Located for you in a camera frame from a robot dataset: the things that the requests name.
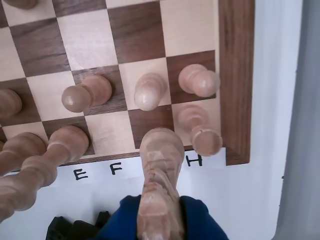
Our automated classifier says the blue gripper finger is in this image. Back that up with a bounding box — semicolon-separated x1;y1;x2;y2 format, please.
94;194;144;240
178;195;236;240

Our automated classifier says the light wooden chess knight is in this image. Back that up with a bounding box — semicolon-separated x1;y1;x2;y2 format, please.
136;127;186;240

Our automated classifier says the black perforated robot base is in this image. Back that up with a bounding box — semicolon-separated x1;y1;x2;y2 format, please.
45;211;112;240

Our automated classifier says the white paper letter strip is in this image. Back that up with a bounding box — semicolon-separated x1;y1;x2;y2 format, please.
37;146;227;189

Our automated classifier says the light wooden chess rook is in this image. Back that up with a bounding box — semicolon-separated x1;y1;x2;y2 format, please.
176;103;224;158

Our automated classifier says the light wooden chess king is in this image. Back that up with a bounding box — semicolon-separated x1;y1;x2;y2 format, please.
0;124;90;223

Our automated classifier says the light wooden chess queen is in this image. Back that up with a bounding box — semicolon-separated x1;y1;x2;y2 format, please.
0;131;50;173

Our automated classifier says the light wooden chess pawn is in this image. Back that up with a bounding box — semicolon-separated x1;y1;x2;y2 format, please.
0;88;23;120
177;63;221;98
61;74;113;113
133;72;168;112

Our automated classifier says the wooden chessboard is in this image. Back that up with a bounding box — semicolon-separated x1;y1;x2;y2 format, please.
0;0;256;167

